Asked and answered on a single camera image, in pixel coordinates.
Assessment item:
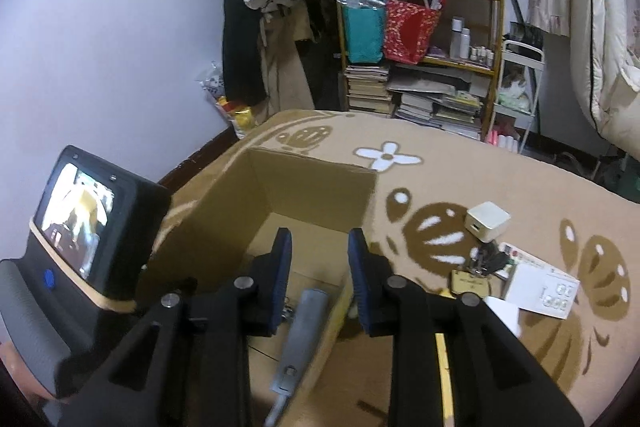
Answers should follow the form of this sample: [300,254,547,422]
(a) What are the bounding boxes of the white duvet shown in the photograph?
[570,0,640,142]

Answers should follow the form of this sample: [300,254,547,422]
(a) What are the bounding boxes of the stack of magazines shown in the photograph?
[392,92,483,140]

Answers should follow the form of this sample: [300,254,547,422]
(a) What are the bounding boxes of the red patterned bag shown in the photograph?
[384,0,446,65]

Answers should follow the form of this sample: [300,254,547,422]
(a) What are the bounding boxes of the grey flat cardboard folder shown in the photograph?
[387,64,493,98]

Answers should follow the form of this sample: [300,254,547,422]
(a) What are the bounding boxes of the white remote with coloured buttons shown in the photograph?
[497,242,548,275]

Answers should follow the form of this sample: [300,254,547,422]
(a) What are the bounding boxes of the white trolley cart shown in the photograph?
[492,39,546,152]

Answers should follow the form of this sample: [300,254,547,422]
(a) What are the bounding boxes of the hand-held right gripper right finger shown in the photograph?
[347,227,586,427]

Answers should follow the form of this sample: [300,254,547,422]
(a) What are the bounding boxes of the white cube charger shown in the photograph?
[465,202,512,242]

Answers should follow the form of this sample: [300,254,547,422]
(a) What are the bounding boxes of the bunch of keys with tag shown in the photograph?
[451,241,514,299]

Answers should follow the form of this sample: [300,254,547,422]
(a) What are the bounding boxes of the wooden shelf rack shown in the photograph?
[332,0,506,142]

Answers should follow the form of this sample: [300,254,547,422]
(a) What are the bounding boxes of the teal bag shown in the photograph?
[340,0,388,64]

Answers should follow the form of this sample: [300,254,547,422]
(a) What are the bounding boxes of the beige printed blanket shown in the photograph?
[150,109,640,427]

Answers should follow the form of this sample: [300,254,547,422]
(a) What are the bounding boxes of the bag of snacks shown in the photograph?
[197,62,256,138]

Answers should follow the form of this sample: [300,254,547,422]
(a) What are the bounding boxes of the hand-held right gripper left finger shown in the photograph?
[55,227,293,427]

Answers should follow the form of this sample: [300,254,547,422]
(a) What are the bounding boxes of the tall white bottle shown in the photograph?
[450,18,464,58]

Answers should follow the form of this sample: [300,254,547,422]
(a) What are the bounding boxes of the cardboard box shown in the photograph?
[135,147,381,427]

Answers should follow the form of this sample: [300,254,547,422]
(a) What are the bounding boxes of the grey utility knife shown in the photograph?
[262,288,331,427]

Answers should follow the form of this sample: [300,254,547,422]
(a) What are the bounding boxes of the stack of old books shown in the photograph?
[345,64,393,112]

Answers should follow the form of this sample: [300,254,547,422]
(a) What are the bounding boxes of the white card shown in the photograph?
[482,297,523,338]

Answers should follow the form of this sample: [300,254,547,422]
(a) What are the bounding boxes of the beige coat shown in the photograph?
[257,2,316,112]

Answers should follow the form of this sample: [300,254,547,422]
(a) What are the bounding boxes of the white remote with grey buttons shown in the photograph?
[502,264,581,320]

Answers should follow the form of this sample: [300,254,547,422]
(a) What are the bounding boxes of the black coat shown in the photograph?
[220,0,266,105]

